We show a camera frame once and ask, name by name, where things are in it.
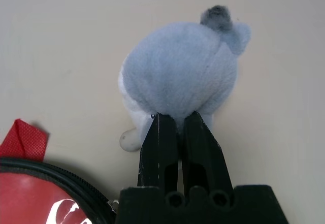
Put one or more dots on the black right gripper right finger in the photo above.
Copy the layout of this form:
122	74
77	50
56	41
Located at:
203	158

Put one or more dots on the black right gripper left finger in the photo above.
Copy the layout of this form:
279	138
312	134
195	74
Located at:
162	153

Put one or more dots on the red black paddle case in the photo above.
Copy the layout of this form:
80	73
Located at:
23	137

